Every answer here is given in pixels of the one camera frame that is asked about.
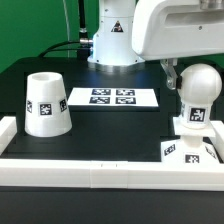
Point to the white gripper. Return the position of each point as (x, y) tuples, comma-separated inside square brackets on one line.
[(164, 29)]

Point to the white marker sheet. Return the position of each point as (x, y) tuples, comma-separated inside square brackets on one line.
[(112, 97)]

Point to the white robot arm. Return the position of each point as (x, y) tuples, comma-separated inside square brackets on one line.
[(112, 43)]

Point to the white lamp base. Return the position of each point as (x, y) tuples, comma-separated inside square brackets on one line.
[(190, 147)]

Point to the white lamp bulb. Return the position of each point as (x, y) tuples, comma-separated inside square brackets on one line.
[(201, 85)]

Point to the white front fence rail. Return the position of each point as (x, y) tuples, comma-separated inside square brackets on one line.
[(110, 174)]

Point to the white left fence piece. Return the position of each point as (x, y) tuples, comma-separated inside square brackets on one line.
[(8, 129)]

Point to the white lamp shade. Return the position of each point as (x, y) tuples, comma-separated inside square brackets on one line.
[(47, 113)]

